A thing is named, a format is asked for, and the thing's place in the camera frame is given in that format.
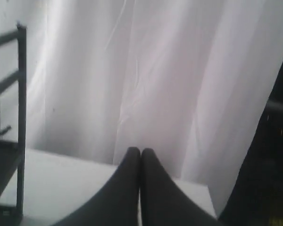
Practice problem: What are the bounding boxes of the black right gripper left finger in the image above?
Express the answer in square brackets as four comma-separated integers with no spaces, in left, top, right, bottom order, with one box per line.
[54,147,141,226]

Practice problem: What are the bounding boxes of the white backdrop curtain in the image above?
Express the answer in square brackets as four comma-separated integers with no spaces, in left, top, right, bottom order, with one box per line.
[0,0,283,215]

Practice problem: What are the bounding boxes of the black metal shelf rack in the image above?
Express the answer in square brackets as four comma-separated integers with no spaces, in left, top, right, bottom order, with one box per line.
[0,23,27,226]

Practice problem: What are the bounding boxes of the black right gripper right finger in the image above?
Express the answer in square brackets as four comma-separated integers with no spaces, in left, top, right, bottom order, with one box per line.
[140,148,222,226]

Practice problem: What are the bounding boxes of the black stand at right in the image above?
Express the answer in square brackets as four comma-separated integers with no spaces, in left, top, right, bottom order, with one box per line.
[219,63,283,226]

